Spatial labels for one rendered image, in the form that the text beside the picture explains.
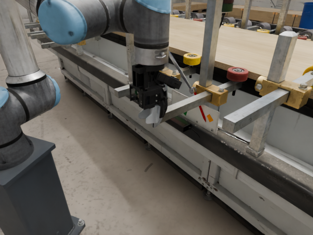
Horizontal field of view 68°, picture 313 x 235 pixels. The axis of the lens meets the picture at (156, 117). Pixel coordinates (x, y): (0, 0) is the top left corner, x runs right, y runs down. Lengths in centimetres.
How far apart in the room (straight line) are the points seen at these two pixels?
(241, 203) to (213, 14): 100
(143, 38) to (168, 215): 115
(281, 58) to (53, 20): 56
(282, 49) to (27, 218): 111
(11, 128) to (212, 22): 80
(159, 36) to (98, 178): 133
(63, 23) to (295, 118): 83
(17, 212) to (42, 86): 51
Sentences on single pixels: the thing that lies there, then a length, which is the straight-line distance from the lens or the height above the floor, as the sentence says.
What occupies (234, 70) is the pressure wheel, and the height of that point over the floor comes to 90.
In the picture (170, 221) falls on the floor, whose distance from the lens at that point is 149.
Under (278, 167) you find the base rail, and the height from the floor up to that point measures 70.
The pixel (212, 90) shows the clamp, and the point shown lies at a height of 87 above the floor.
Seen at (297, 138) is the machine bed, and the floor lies 70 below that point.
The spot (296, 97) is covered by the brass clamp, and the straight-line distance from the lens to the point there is 72.
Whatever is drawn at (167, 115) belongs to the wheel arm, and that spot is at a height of 85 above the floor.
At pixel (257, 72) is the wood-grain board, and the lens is 101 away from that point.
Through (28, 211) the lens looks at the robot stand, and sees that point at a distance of 116.
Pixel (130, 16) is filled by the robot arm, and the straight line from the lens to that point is 59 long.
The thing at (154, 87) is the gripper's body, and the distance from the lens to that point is 64.
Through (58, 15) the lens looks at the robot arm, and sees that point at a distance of 53.
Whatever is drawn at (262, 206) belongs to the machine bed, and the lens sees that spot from 136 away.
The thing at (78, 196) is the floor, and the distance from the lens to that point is 167.
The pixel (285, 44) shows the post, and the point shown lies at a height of 107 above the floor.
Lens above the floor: 123
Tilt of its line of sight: 32 degrees down
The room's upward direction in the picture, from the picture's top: straight up
